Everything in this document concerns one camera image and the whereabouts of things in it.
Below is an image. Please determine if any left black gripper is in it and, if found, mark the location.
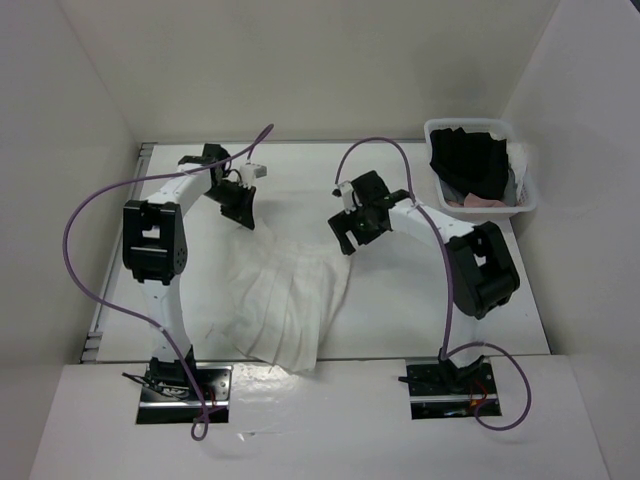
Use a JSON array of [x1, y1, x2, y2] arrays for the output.
[[203, 180, 255, 230]]

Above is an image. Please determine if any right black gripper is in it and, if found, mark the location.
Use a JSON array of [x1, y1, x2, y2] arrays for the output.
[[329, 202, 386, 255]]

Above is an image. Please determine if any white pleated skirt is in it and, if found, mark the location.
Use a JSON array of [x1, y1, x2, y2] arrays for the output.
[[219, 230, 354, 376]]

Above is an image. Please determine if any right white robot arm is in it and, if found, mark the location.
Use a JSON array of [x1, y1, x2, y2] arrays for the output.
[[328, 170, 520, 393]]

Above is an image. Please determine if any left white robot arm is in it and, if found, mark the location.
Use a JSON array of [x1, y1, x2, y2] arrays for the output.
[[122, 144, 267, 400]]

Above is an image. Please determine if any pink garment in basket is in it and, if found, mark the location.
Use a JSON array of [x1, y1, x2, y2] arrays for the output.
[[446, 194, 507, 209]]

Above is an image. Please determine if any black skirt in basket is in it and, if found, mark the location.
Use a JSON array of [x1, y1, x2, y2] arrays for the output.
[[429, 128, 509, 200]]

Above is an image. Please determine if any white garment in basket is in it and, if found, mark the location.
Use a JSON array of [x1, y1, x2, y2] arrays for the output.
[[490, 131, 529, 187]]

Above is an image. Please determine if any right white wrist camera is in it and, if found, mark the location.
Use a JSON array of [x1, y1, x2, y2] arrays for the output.
[[332, 181, 359, 214]]

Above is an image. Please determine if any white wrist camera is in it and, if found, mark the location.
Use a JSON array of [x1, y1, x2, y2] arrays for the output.
[[332, 181, 359, 214], [239, 163, 267, 189]]

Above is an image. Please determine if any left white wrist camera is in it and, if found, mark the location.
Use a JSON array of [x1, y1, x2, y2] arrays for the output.
[[239, 163, 267, 189]]

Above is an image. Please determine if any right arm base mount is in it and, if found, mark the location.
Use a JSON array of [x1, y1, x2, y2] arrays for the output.
[[398, 356, 502, 420]]

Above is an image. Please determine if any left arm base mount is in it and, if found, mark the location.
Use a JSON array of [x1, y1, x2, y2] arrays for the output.
[[122, 363, 233, 425]]

